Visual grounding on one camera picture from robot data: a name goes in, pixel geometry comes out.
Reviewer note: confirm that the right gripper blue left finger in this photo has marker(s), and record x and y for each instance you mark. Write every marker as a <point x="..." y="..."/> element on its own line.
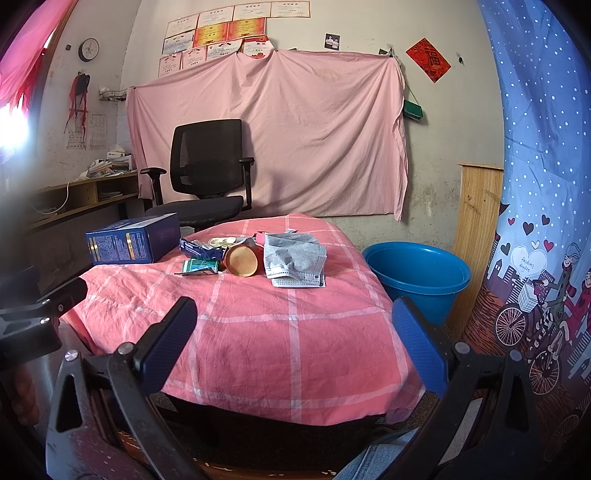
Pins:
<point x="142" y="368"/>

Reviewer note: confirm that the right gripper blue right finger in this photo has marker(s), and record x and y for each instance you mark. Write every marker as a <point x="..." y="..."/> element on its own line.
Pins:
<point x="430" y="348"/>

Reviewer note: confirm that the green small packet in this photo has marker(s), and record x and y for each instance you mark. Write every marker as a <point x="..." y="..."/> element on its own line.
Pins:
<point x="198" y="267"/>

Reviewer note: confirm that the blue snack wrapper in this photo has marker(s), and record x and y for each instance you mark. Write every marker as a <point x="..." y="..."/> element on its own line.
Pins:
<point x="201" y="251"/>

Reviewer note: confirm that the red paper cup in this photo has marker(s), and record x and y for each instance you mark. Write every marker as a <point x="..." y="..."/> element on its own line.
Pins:
<point x="242" y="260"/>

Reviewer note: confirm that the grey newspaper bag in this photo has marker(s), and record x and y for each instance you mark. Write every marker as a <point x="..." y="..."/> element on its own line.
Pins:
<point x="294" y="260"/>

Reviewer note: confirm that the blue plastic bucket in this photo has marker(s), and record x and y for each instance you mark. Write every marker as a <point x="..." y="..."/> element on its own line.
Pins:
<point x="431" y="277"/>

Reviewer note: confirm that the pink checkered table cloth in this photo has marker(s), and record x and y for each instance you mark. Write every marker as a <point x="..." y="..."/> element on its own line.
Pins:
<point x="318" y="356"/>

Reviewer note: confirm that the blue cardboard box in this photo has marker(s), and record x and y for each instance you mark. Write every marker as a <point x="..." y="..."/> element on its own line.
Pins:
<point x="142" y="240"/>

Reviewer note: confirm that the blue cartoon curtain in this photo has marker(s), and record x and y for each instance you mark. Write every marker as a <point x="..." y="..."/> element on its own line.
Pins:
<point x="535" y="295"/>

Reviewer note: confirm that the wooden desk shelf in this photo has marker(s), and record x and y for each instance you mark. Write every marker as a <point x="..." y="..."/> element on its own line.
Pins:
<point x="55" y="204"/>

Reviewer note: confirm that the white earbud case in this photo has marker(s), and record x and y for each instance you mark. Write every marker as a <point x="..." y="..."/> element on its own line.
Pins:
<point x="225" y="242"/>

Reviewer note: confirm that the blue jeans leg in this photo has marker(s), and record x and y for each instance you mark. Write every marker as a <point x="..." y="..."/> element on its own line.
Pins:
<point x="376" y="458"/>

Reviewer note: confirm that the wooden cabinet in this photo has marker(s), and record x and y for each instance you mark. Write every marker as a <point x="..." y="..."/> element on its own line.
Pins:
<point x="480" y="198"/>

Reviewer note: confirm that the stack of books papers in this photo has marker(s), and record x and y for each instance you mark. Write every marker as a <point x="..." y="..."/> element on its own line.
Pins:
<point x="117" y="161"/>

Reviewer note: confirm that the black office chair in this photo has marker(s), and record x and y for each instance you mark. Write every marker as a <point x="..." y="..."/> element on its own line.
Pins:
<point x="206" y="161"/>

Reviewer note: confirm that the green hanging basket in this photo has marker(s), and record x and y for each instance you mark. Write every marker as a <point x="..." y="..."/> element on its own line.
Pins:
<point x="413" y="111"/>

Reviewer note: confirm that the pink window curtain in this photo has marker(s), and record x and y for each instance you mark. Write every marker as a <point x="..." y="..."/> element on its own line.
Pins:
<point x="23" y="52"/>

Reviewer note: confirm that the small dark photo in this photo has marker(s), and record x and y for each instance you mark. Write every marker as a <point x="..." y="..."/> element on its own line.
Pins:
<point x="332" y="41"/>

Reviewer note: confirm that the wall calendar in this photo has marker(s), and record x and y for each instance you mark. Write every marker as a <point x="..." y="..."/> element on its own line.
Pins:
<point x="86" y="133"/>

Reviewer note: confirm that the red tassel wall ornament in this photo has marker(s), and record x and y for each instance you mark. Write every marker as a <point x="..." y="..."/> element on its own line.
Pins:
<point x="77" y="110"/>

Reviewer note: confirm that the pink wall sheet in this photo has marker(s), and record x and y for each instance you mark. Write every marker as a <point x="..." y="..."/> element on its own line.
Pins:
<point x="325" y="130"/>

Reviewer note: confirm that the round wall clock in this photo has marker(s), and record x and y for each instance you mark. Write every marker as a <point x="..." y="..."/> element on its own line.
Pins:
<point x="88" y="49"/>

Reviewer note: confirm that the red diamond wall poster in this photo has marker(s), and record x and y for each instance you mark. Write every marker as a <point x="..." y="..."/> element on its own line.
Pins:
<point x="429" y="59"/>

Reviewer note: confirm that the wall certificates group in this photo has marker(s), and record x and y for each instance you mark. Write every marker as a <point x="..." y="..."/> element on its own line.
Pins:
<point x="208" y="35"/>

